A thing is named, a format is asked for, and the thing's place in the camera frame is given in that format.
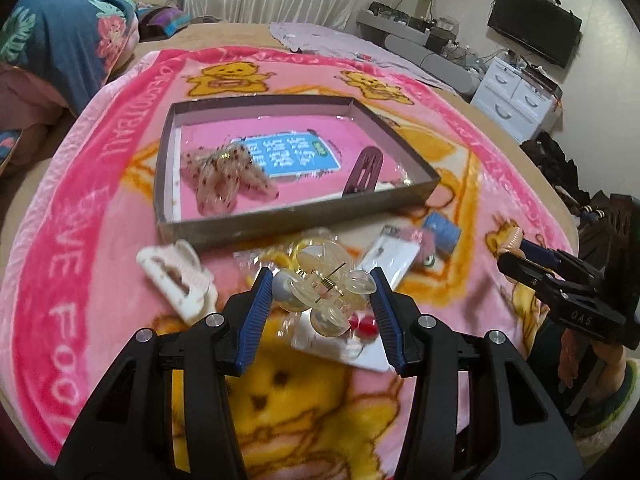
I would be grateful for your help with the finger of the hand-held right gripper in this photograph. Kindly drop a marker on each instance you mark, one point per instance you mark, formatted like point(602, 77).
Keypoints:
point(542, 256)
point(520, 267)

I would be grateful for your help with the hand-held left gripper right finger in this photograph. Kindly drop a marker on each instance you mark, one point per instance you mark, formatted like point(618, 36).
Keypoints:
point(385, 310)

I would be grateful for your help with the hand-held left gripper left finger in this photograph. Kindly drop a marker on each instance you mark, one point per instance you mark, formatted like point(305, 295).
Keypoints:
point(257, 305)

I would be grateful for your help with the clear plastic jewelry packet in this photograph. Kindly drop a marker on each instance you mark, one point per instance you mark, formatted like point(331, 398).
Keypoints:
point(255, 257)

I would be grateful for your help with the white earring card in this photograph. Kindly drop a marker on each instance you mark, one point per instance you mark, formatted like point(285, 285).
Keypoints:
point(392, 255)

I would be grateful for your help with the grey cardboard box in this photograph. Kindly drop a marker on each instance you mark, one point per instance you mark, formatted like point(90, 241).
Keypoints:
point(250, 227)

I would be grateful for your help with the clear hair claw clip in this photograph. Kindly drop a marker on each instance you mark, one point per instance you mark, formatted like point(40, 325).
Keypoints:
point(325, 260)

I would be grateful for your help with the white hair claw clip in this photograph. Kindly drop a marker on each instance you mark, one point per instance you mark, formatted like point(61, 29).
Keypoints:
point(187, 265)

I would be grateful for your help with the small blue box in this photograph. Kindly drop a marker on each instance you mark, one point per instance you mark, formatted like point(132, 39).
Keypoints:
point(442, 227)

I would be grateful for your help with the person's right hand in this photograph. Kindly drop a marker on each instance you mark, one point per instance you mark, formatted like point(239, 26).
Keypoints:
point(568, 362)

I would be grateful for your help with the dark clothes pile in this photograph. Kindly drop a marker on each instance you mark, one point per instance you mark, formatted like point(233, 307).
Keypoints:
point(555, 160)

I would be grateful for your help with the spotted translucent hair claw clip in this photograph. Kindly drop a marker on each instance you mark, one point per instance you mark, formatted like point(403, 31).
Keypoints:
point(220, 180)

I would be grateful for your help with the maroon snap hair clip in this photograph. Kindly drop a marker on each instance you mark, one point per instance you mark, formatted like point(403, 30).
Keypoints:
point(365, 170)

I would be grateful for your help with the white drawer cabinet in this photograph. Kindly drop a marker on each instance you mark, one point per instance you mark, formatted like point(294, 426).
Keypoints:
point(510, 92)

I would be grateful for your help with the pink printed bear blanket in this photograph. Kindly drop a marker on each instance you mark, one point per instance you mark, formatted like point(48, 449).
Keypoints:
point(100, 185)

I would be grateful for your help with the grey bed footboard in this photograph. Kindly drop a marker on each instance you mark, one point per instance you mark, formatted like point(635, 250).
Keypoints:
point(440, 62)

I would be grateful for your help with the black television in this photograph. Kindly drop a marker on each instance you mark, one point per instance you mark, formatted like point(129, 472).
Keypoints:
point(535, 22)

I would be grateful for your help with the clutter of small electronics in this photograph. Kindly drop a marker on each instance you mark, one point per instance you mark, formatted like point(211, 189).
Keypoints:
point(425, 25)

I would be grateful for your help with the lilac bed sheet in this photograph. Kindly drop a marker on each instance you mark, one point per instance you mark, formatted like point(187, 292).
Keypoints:
point(340, 42)

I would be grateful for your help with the pile of folded clothes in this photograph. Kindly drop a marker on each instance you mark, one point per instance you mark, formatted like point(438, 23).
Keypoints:
point(160, 12)

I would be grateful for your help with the blue floral quilt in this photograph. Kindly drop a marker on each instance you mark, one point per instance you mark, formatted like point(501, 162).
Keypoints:
point(65, 40)

